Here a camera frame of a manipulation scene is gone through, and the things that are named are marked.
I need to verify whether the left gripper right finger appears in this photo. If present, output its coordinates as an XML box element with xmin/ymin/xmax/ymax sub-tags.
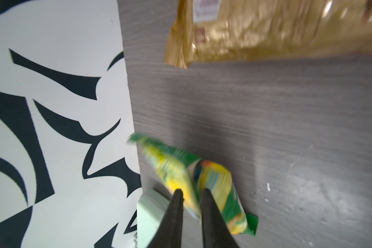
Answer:
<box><xmin>200</xmin><ymin>189</ymin><xmax>239</xmax><ymax>248</ymax></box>

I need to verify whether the gold snack bag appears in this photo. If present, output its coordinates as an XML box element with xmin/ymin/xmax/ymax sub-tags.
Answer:
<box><xmin>164</xmin><ymin>1</ymin><xmax>372</xmax><ymax>69</ymax></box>

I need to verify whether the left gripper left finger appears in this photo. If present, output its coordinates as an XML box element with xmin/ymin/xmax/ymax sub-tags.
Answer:
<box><xmin>148</xmin><ymin>189</ymin><xmax>184</xmax><ymax>248</ymax></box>

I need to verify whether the green glasses case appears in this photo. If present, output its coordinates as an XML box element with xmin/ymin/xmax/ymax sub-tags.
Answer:
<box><xmin>136</xmin><ymin>189</ymin><xmax>169</xmax><ymax>248</ymax></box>

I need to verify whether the green yellow snack packet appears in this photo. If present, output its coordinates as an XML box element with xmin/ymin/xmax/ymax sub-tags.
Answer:
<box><xmin>129</xmin><ymin>133</ymin><xmax>258</xmax><ymax>236</ymax></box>

